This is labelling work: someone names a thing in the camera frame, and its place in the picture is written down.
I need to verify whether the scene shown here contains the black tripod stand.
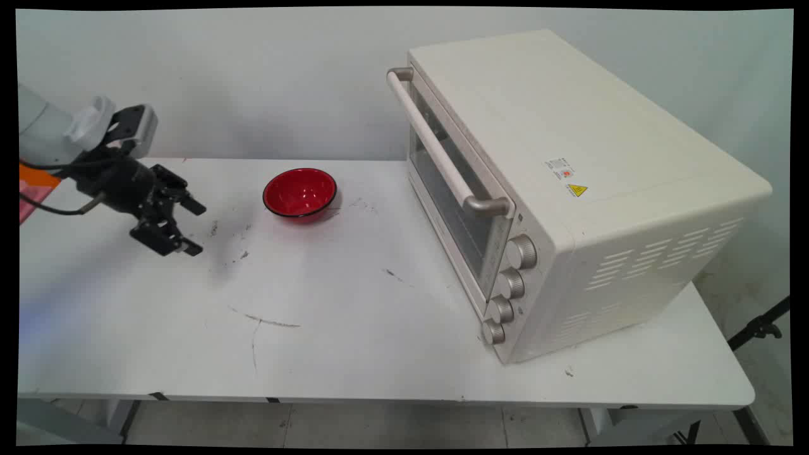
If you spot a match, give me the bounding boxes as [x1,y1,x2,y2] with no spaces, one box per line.
[727,295,791,352]

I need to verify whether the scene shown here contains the red bowl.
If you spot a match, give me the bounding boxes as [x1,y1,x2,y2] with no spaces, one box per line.
[262,167,338,224]

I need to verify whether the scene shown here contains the grey table leg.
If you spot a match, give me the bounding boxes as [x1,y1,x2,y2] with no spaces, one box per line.
[578,407,769,446]
[18,398,141,446]

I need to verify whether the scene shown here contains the large silver oven knob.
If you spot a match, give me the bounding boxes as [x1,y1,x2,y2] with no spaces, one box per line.
[506,234,538,270]

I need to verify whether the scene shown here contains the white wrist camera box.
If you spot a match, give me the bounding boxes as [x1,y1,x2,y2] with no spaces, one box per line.
[103,104,159,159]

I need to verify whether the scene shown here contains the cream toaster oven body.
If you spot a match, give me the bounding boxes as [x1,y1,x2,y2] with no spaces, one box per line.
[404,28,773,366]

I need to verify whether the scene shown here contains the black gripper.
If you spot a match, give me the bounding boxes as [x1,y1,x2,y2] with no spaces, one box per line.
[65,149,208,258]

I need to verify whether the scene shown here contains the glass oven door with handle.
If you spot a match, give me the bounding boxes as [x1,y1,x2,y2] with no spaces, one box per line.
[386,66,516,305]

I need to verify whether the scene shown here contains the pink box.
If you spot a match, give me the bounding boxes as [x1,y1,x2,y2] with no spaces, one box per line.
[19,180,52,224]

